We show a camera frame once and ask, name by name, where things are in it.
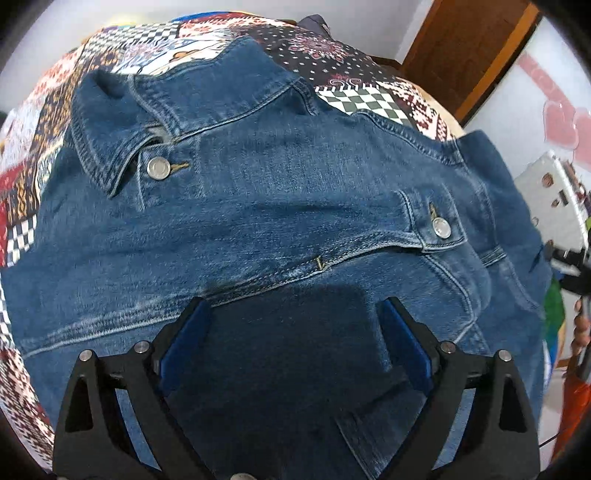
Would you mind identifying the pink heart wall stickers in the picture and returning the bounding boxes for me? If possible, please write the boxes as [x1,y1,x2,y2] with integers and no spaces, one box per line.
[517,50,591,151]

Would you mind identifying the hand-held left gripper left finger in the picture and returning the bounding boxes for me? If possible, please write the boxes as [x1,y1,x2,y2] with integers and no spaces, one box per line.
[52,296,218,480]

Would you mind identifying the person's right hand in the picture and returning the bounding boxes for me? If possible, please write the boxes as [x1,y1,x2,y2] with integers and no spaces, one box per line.
[571,294,591,360]

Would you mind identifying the wooden door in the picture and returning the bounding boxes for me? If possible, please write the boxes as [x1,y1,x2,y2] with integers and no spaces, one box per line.
[399,0,542,124]

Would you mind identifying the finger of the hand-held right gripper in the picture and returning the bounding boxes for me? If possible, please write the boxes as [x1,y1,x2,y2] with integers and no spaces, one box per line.
[542,242,591,295]

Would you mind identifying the beige mattress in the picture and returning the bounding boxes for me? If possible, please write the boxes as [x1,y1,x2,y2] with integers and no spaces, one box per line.
[431,102,465,140]

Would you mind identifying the patchwork printed blanket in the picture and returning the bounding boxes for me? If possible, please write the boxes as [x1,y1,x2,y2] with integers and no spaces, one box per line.
[0,11,455,462]

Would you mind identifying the green cloth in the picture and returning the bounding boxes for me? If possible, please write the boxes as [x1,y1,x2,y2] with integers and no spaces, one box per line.
[546,276,567,343]

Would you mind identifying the blue denim jacket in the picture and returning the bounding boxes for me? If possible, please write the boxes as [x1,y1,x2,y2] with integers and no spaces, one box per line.
[0,37,555,480]

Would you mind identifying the grey cloth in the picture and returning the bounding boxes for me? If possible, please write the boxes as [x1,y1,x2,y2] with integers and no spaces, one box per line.
[298,14,334,37]

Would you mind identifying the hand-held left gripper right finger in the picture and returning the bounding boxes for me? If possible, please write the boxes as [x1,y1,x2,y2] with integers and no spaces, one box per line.
[376,296,541,480]

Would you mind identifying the orange object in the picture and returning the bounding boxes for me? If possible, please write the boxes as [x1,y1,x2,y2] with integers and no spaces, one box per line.
[551,362,591,460]

